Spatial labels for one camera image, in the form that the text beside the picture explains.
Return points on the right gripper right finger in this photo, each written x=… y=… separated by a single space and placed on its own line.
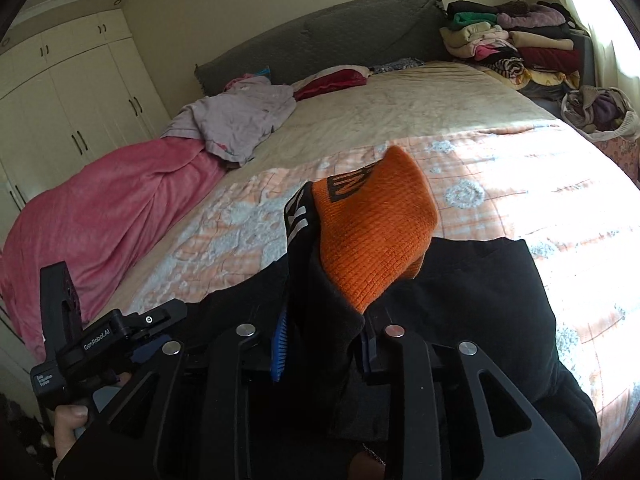
x=452 y=413

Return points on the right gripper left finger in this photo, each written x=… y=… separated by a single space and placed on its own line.
x=204 y=413

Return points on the black sweatshirt orange cuffs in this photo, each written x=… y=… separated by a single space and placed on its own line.
x=365 y=241

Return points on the white bag of clothes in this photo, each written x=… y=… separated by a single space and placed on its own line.
x=600 y=114

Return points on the pile of folded clothes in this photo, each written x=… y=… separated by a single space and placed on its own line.
x=537 y=49

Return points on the right hand thumb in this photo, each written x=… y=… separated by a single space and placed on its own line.
x=365 y=467

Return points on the pink fleece blanket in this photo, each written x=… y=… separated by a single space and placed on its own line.
x=101 y=222

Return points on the cream wardrobe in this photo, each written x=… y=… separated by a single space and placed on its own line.
x=70 y=95

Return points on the lilac pajama garment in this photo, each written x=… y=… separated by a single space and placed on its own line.
x=233 y=123

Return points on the beige bed sheet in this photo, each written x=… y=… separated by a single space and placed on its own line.
x=436 y=98

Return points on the red pillow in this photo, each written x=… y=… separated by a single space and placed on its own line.
x=335 y=78

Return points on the dark grey headboard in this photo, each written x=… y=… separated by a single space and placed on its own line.
x=359 y=32

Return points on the white curtain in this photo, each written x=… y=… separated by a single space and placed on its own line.
x=616 y=54

